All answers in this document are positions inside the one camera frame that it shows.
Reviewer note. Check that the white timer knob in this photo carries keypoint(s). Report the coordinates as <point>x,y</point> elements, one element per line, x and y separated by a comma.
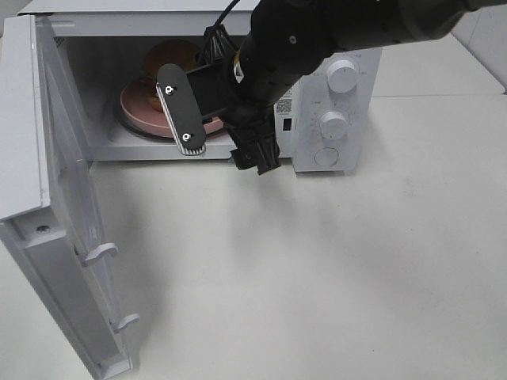
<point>333,125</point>

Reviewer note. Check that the white microwave door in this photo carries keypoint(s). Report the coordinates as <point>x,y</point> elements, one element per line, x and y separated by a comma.
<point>50,220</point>

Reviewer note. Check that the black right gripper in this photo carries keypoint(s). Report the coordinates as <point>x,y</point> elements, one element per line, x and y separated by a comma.
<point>241,83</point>

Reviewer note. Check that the burger with lettuce and cheese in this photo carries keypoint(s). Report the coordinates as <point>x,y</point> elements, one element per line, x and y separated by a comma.
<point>174,59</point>

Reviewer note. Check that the round white door button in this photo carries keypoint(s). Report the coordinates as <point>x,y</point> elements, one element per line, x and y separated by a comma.
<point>326,157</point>

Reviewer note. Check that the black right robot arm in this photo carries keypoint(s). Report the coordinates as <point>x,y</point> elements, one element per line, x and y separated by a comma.
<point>328,27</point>

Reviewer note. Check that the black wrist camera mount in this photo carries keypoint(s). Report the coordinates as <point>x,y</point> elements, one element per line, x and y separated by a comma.
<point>181,109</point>

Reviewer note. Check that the white upper power knob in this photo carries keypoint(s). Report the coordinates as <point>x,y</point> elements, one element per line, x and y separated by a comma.
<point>342,76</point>

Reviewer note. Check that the glass microwave turntable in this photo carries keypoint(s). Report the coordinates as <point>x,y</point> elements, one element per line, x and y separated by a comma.
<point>151,125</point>

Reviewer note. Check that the pink round plate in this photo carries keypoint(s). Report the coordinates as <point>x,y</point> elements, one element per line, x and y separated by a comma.
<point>137,100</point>

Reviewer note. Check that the white microwave oven body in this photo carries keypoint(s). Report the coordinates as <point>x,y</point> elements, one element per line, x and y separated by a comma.
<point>100,50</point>

